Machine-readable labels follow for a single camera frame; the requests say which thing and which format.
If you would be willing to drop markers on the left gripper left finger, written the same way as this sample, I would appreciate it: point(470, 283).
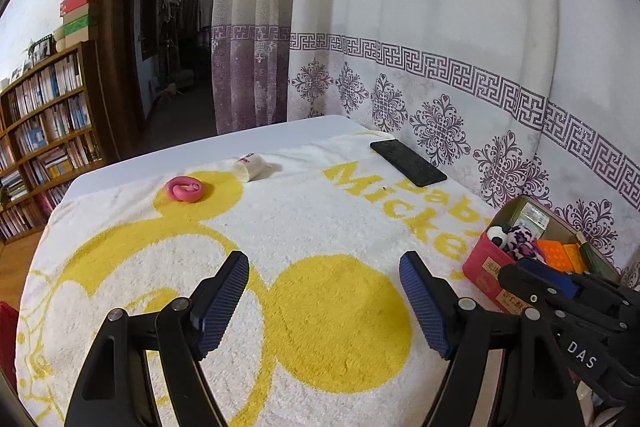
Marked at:
point(114, 387)

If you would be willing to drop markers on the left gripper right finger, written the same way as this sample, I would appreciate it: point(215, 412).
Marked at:
point(534, 386)

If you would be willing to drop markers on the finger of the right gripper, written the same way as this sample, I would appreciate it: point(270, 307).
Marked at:
point(585, 296)

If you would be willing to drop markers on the small white bottle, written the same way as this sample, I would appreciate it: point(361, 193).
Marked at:
point(251, 167)

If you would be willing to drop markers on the panda figurine toy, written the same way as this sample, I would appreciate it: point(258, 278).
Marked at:
point(497, 236)

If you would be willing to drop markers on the orange silicone block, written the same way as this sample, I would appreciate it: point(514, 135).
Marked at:
point(562, 257)

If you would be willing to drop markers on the pink tin box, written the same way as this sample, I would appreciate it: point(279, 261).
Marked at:
point(485, 261)

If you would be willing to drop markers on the small white printed carton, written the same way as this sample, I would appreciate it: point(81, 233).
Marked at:
point(531, 218)

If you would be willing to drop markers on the white yellow Mickey towel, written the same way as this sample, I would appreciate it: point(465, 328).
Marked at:
point(323, 334)

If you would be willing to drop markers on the black smartphone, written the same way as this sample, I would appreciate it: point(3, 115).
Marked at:
point(414, 167)

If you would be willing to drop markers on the wooden bookshelf with books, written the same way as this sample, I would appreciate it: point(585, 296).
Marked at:
point(54, 128)

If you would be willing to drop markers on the white purple patterned curtain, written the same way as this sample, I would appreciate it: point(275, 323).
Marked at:
point(508, 97)

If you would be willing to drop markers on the stacked boxes on shelf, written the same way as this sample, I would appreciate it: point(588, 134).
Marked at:
point(80, 21)

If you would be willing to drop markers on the sheer purple curtain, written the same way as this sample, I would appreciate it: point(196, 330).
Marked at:
point(250, 54)

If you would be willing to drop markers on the wooden door frame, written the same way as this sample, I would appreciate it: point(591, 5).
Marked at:
point(119, 79)

